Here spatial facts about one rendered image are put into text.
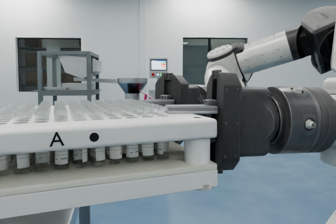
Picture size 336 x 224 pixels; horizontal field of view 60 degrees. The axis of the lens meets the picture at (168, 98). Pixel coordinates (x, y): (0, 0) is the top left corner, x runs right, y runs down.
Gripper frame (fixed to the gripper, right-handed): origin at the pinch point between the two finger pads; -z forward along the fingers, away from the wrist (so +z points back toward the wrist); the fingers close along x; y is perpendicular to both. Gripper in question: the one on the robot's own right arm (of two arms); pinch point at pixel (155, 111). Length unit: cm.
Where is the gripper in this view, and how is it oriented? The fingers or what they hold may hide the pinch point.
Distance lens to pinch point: 46.6
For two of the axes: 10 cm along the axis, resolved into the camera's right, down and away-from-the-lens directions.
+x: -0.2, 10.0, 0.5
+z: 6.0, -0.3, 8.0
